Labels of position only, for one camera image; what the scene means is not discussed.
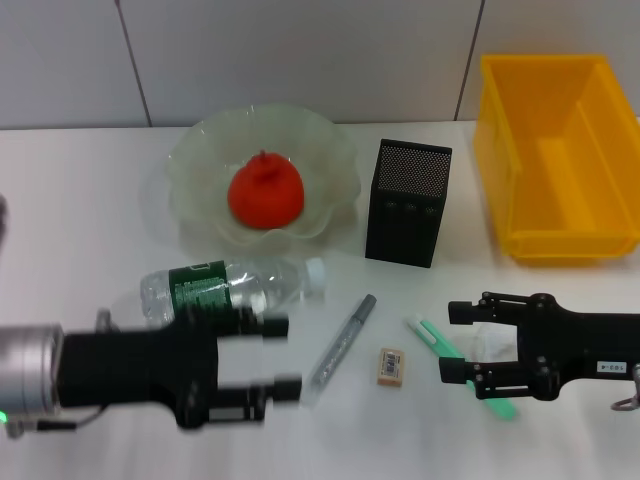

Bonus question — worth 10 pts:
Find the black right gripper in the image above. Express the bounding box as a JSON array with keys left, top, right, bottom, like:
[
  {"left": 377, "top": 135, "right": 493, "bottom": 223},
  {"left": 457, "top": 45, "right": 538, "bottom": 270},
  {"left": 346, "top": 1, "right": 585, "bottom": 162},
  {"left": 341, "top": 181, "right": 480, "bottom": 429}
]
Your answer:
[{"left": 438, "top": 291, "right": 640, "bottom": 402}]

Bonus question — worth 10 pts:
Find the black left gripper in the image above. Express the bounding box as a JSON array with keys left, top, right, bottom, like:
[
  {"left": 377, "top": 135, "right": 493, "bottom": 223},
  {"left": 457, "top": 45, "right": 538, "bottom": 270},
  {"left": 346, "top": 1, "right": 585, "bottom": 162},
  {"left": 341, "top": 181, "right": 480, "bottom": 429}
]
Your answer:
[{"left": 59, "top": 306, "right": 304, "bottom": 431}]

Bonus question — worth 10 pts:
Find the mint green pen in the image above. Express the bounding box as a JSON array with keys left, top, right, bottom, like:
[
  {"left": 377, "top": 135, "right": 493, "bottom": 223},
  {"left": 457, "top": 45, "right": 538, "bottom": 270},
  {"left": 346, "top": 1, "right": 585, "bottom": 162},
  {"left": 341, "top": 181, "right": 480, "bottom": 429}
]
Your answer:
[{"left": 405, "top": 313, "right": 519, "bottom": 422}]

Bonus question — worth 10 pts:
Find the white paper ball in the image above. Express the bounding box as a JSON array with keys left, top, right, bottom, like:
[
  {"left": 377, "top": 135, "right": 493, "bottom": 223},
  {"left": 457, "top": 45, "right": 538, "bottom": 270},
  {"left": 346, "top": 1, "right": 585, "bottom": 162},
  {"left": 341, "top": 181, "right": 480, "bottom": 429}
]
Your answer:
[{"left": 467, "top": 324, "right": 519, "bottom": 362}]

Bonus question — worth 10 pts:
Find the clear water bottle green label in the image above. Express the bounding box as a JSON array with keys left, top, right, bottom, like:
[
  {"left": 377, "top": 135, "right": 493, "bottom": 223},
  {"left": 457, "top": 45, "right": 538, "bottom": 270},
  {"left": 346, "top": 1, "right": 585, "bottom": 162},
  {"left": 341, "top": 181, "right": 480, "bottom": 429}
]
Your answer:
[{"left": 139, "top": 257, "right": 327, "bottom": 329}]

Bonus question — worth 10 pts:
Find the orange toy fruit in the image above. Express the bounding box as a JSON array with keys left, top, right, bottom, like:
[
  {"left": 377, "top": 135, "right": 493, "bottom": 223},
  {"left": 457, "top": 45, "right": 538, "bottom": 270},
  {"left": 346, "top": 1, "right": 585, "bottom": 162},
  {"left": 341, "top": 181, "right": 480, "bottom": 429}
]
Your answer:
[{"left": 227, "top": 149, "right": 306, "bottom": 230}]

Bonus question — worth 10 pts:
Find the grey marker pen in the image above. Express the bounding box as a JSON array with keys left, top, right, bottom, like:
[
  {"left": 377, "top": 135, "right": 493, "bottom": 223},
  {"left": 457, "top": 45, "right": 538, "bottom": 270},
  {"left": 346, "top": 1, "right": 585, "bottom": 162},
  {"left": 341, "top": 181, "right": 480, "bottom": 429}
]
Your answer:
[{"left": 298, "top": 293, "right": 378, "bottom": 409}]

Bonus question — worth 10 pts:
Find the beige eraser with barcode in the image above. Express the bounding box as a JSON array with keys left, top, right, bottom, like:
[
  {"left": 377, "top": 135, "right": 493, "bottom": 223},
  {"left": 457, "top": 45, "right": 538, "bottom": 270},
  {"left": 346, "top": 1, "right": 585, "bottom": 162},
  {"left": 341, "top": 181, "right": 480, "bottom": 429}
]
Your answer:
[{"left": 375, "top": 347, "right": 407, "bottom": 387}]

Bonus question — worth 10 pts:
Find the black mesh pen holder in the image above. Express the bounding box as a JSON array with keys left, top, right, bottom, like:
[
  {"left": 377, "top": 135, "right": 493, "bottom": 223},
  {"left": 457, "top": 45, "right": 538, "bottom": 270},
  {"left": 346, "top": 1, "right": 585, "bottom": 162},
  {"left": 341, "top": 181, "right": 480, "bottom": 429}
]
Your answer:
[{"left": 364, "top": 138, "right": 454, "bottom": 270}]

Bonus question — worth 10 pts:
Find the green glass fruit plate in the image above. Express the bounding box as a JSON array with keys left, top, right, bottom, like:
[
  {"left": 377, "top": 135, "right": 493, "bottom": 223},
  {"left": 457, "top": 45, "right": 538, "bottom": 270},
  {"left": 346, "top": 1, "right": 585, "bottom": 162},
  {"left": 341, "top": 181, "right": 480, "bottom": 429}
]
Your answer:
[{"left": 164, "top": 103, "right": 362, "bottom": 249}]

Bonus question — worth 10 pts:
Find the yellow plastic bin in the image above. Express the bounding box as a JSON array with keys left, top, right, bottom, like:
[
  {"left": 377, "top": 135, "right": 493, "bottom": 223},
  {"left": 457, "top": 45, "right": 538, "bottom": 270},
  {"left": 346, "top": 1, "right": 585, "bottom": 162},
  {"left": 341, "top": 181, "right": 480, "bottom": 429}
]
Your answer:
[{"left": 473, "top": 53, "right": 640, "bottom": 267}]

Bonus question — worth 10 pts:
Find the right wrist cable with connector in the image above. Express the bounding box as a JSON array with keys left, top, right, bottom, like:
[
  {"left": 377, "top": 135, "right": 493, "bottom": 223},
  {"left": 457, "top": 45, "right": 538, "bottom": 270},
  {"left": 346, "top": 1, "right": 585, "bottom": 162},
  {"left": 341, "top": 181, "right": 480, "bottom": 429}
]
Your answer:
[{"left": 610, "top": 364, "right": 640, "bottom": 412}]

